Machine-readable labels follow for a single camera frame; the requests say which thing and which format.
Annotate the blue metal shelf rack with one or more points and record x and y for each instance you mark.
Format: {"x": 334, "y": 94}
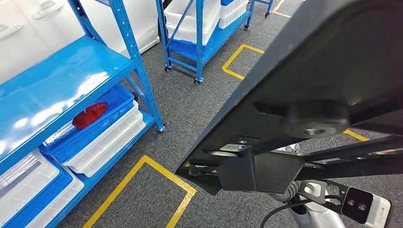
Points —
{"x": 63, "y": 69}

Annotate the white plastic bin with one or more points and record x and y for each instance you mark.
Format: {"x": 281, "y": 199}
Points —
{"x": 207, "y": 19}
{"x": 107, "y": 159}
{"x": 66, "y": 201}
{"x": 233, "y": 15}
{"x": 104, "y": 141}

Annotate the black plastic frame part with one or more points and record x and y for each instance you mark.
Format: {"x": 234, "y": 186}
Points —
{"x": 314, "y": 63}

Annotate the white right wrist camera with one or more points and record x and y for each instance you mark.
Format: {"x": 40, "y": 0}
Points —
{"x": 377, "y": 210}

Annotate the blue wheeled metal cart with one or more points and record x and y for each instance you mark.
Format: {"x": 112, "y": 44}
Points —
{"x": 270, "y": 6}
{"x": 198, "y": 37}

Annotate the white car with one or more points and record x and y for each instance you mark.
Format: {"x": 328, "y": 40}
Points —
{"x": 31, "y": 47}

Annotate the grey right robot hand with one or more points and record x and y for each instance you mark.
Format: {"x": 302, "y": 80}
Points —
{"x": 288, "y": 195}

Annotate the red lamp part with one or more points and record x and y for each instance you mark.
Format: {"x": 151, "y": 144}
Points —
{"x": 89, "y": 114}

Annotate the blue plastic bin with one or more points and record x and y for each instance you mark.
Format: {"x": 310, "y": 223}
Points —
{"x": 189, "y": 48}
{"x": 116, "y": 100}
{"x": 226, "y": 2}
{"x": 53, "y": 188}

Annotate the black right camera bracket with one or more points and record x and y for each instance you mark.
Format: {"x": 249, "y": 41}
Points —
{"x": 333, "y": 195}

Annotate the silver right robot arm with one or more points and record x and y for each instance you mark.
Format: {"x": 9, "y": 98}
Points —
{"x": 318, "y": 220}

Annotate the white ribbed plastic part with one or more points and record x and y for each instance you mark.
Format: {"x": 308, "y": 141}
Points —
{"x": 58, "y": 135}

